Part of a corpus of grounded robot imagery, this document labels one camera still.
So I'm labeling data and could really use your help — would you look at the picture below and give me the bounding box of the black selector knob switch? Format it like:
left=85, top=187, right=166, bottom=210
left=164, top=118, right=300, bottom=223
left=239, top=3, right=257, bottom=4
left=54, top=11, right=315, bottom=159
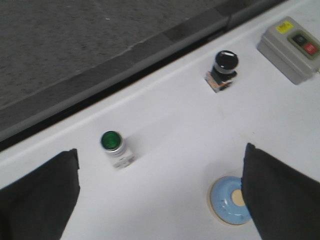
left=204, top=50, right=239, bottom=93

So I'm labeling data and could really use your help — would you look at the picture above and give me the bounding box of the grey stone counter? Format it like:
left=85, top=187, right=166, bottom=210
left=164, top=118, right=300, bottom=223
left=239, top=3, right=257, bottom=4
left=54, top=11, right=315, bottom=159
left=0, top=0, right=279, bottom=149

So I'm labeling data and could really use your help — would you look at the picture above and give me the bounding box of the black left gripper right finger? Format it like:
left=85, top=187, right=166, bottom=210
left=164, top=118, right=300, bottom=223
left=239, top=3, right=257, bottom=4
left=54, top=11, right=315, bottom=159
left=241, top=143, right=320, bottom=240

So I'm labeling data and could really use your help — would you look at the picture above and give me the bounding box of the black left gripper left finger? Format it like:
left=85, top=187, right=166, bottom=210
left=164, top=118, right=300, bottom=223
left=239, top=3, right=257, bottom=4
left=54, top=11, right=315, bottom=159
left=0, top=149, right=80, bottom=240

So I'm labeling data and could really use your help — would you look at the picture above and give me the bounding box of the grey start stop switch box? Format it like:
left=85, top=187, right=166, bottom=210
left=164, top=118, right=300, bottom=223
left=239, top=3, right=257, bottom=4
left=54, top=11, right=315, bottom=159
left=257, top=16, right=320, bottom=85

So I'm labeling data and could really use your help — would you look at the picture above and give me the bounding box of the green push button switch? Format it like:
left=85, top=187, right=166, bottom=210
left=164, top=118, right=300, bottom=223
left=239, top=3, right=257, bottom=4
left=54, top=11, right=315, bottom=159
left=100, top=130, right=134, bottom=169

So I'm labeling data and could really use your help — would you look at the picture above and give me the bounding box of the blue and cream call bell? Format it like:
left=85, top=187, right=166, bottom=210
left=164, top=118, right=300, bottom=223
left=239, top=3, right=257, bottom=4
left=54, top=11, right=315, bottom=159
left=207, top=176, right=252, bottom=226

